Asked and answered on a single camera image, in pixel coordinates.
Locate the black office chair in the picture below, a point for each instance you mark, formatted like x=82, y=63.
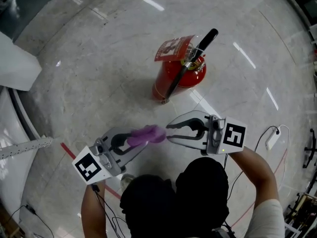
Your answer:
x=310, y=150

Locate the person's right forearm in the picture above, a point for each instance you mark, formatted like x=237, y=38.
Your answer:
x=260, y=175

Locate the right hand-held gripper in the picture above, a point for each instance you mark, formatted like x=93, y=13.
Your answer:
x=232, y=137

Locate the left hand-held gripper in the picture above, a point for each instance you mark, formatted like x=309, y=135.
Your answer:
x=91, y=165

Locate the person's left forearm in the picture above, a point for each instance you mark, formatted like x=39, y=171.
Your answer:
x=92, y=212

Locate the red fire extinguisher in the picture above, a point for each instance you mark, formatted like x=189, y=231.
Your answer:
x=183, y=76

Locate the purple cloth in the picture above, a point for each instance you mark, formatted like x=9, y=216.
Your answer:
x=148, y=135

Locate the white metal shelf rack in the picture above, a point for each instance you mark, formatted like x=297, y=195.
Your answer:
x=15, y=147

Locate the person's white shirt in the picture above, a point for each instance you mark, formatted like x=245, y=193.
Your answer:
x=268, y=219

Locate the white frame desk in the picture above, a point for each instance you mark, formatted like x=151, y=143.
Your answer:
x=302, y=214

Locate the white power strip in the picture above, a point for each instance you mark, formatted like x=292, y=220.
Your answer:
x=273, y=139

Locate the white square pillar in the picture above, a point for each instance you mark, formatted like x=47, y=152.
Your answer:
x=17, y=66

